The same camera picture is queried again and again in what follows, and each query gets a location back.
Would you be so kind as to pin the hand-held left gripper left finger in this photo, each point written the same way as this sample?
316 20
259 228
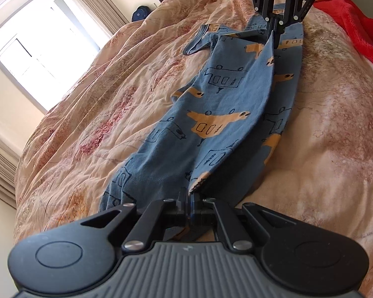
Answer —
184 206

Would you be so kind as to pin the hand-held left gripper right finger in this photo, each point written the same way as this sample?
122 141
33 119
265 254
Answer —
196 206

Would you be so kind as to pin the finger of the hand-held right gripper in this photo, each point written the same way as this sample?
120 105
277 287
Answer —
290 9
267 9

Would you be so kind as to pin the blue printed pants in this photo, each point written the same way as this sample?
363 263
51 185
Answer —
211 124

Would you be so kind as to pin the red fleece blanket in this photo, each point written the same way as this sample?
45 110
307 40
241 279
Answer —
360 28

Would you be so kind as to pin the blue backpack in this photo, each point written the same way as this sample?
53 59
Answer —
140 13

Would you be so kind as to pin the floral beige duvet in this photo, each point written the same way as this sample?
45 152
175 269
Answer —
96 99

